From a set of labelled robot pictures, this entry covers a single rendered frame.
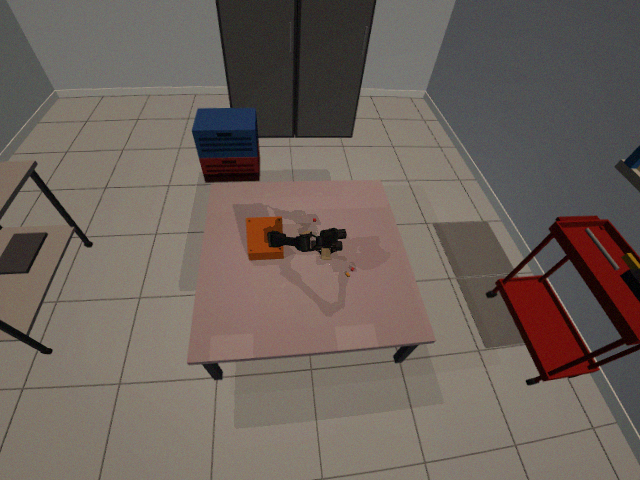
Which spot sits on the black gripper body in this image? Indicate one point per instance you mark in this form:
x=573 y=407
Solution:
x=337 y=245

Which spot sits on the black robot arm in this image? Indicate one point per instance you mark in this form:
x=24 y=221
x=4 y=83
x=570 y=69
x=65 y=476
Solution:
x=302 y=242

